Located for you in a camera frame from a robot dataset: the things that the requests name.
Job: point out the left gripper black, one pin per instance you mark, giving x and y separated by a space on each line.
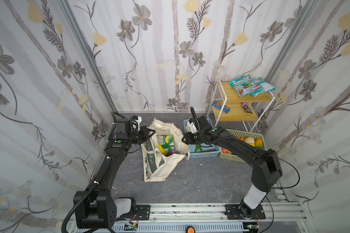
143 135

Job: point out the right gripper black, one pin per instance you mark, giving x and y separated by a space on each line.
192 137

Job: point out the green snack packet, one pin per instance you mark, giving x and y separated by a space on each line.
167 142

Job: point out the yellow squash toy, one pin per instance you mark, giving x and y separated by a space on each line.
162 150

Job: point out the canvas tote bag floral print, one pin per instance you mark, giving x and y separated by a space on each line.
158 167

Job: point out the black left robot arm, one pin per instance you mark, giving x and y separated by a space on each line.
94 208

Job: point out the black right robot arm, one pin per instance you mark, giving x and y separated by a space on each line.
266 172

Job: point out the blue candy bag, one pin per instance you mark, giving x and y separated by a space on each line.
221 106

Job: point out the purple candy bag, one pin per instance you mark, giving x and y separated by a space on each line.
246 108

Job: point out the blue plastic basket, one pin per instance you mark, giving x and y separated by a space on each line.
199 150

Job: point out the green plastic basket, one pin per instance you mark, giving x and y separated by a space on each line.
240 150

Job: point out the white garlic bulb toy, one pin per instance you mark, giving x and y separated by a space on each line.
250 140

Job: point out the orange green papaya toy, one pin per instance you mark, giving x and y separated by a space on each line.
259 143

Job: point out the teal snack packet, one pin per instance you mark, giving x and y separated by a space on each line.
246 86

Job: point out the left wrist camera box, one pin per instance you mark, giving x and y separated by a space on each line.
127 124

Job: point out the white wire wooden shelf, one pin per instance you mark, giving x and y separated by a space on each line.
225 94

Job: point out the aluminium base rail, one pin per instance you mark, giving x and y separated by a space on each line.
286 217

